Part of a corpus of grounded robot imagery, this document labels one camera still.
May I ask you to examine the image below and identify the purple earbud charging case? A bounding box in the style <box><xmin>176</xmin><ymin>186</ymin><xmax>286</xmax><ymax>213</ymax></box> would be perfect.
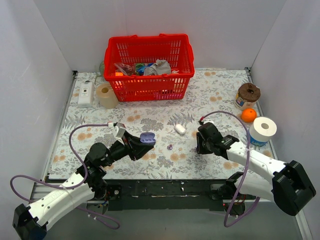
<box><xmin>139</xmin><ymin>132</ymin><xmax>156</xmax><ymax>145</ymax></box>

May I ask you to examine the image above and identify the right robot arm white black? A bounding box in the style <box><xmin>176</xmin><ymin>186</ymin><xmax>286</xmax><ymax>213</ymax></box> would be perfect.
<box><xmin>196</xmin><ymin>122</ymin><xmax>316</xmax><ymax>216</ymax></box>

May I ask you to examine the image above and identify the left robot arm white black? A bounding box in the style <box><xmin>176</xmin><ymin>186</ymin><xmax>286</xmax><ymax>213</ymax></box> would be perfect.
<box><xmin>12</xmin><ymin>131</ymin><xmax>156</xmax><ymax>240</ymax></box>

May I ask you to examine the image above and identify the white earbud charging case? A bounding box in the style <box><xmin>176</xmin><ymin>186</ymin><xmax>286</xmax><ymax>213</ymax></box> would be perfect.
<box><xmin>174</xmin><ymin>123</ymin><xmax>186</xmax><ymax>136</ymax></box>

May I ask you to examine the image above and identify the floral table cloth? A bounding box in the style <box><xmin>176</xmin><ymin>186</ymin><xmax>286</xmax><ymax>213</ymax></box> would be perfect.
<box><xmin>47</xmin><ymin>69</ymin><xmax>278</xmax><ymax>180</ymax></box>

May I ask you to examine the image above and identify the orange fruit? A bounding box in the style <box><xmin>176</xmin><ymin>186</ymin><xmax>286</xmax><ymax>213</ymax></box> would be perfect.
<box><xmin>241</xmin><ymin>108</ymin><xmax>258</xmax><ymax>123</ymax></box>

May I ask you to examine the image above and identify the beige tape roll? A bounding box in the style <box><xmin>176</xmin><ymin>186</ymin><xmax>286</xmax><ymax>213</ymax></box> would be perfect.
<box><xmin>96</xmin><ymin>82</ymin><xmax>119</xmax><ymax>109</ymax></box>

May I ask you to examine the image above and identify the white toilet paper roll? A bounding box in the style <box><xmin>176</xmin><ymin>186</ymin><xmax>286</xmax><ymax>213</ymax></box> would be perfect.
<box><xmin>249</xmin><ymin>116</ymin><xmax>277</xmax><ymax>147</ymax></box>

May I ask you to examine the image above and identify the brown lidded jar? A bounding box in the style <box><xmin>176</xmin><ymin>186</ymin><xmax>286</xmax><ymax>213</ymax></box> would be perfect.
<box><xmin>234</xmin><ymin>82</ymin><xmax>261</xmax><ymax>111</ymax></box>

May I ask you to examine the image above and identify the red plastic shopping basket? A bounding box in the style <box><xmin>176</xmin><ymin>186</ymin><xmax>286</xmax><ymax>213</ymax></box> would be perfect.
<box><xmin>103</xmin><ymin>33</ymin><xmax>195</xmax><ymax>102</ymax></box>

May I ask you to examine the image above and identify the crumpled grey bag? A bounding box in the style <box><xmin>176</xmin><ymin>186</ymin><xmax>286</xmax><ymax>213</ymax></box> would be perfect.
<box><xmin>143</xmin><ymin>59</ymin><xmax>172</xmax><ymax>76</ymax></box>

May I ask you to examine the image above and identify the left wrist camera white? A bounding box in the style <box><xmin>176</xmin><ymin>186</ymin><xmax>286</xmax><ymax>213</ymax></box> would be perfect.
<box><xmin>107</xmin><ymin>121</ymin><xmax>126</xmax><ymax>144</ymax></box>

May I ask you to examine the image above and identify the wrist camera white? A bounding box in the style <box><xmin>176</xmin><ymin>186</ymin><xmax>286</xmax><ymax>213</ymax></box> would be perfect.
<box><xmin>198</xmin><ymin>119</ymin><xmax>214</xmax><ymax>125</ymax></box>
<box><xmin>107</xmin><ymin>121</ymin><xmax>126</xmax><ymax>144</ymax></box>

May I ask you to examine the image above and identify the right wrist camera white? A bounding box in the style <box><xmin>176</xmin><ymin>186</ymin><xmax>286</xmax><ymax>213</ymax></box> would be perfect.
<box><xmin>198</xmin><ymin>119</ymin><xmax>214</xmax><ymax>125</ymax></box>

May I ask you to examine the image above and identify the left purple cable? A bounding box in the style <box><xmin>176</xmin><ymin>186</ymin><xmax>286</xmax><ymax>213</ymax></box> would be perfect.
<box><xmin>9</xmin><ymin>123</ymin><xmax>122</xmax><ymax>230</ymax></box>

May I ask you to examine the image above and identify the purple cable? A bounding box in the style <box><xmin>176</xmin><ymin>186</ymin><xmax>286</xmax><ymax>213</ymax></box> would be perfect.
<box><xmin>9</xmin><ymin>123</ymin><xmax>122</xmax><ymax>230</ymax></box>
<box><xmin>199</xmin><ymin>111</ymin><xmax>262</xmax><ymax>228</ymax></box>

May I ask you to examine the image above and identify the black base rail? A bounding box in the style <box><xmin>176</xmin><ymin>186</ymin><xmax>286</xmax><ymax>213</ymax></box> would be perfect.
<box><xmin>87</xmin><ymin>179</ymin><xmax>236</xmax><ymax>211</ymax></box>

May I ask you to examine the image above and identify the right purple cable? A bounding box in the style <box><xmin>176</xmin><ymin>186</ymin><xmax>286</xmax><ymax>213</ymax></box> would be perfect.
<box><xmin>199</xmin><ymin>111</ymin><xmax>262</xmax><ymax>228</ymax></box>

